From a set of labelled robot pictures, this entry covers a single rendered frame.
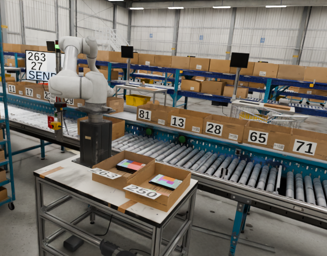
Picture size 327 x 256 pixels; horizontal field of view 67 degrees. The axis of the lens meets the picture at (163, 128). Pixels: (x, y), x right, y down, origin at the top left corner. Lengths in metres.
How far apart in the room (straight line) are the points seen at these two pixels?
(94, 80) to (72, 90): 0.16
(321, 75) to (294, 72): 0.56
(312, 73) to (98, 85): 5.70
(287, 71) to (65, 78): 5.73
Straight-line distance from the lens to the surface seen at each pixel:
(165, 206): 1.43
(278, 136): 2.35
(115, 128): 2.51
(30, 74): 2.94
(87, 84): 1.81
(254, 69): 6.85
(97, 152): 1.89
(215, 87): 6.81
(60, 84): 1.82
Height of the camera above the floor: 1.56
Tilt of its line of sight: 15 degrees down
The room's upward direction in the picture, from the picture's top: 5 degrees clockwise
